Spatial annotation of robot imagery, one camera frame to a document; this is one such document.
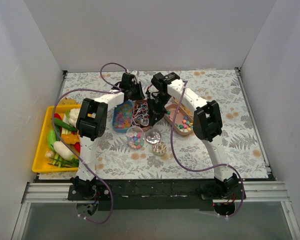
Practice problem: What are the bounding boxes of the pink lollipop tray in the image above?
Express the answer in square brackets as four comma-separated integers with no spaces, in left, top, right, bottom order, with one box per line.
[131,99,149,129]

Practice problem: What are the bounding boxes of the blue candy tray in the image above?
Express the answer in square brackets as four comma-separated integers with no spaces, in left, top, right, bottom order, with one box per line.
[112,100,134,133]

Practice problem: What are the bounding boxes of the clear glass jar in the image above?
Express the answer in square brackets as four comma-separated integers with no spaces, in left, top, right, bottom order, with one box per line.
[126,126,145,150]

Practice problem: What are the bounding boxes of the beige gummy candy tray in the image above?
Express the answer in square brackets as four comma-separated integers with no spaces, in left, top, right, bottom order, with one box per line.
[172,97,193,117]

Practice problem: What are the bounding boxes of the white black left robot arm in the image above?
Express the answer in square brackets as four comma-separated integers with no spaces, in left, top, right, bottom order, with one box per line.
[71,72,145,200]

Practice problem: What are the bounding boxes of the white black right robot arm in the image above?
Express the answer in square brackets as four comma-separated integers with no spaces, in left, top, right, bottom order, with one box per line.
[147,72,240,199]

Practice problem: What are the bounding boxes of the clear glass jar lid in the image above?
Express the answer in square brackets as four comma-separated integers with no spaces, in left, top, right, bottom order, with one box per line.
[145,129,162,145]

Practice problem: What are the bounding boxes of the small donut decorated tin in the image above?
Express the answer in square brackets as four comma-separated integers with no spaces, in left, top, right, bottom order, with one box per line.
[152,141,167,156]

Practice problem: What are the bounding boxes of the floral patterned table mat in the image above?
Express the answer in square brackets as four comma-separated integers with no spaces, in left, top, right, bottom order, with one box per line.
[62,69,268,180]

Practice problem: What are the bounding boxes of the red toy chili pepper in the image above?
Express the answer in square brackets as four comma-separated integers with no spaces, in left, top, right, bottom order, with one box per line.
[53,113,63,121]

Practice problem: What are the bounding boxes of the orange toy carrot slices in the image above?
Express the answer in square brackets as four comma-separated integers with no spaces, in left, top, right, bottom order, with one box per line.
[61,133,80,145]

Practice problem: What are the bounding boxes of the white toy vegetable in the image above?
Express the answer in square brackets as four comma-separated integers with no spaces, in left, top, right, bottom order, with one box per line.
[53,141,75,161]

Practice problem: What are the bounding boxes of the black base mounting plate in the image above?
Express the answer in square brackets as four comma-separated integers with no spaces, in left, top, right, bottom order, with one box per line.
[67,178,278,211]

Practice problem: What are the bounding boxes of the green toy vegetables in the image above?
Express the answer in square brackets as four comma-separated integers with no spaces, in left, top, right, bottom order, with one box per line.
[45,118,81,168]

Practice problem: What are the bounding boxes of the yellow plastic bin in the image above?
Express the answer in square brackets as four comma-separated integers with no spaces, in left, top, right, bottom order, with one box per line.
[32,105,78,173]

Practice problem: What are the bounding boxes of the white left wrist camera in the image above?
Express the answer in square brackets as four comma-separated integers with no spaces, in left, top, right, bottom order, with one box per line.
[130,70,140,83]

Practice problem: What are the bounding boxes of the aluminium frame rail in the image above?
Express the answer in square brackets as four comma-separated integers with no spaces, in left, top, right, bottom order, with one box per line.
[11,181,300,240]

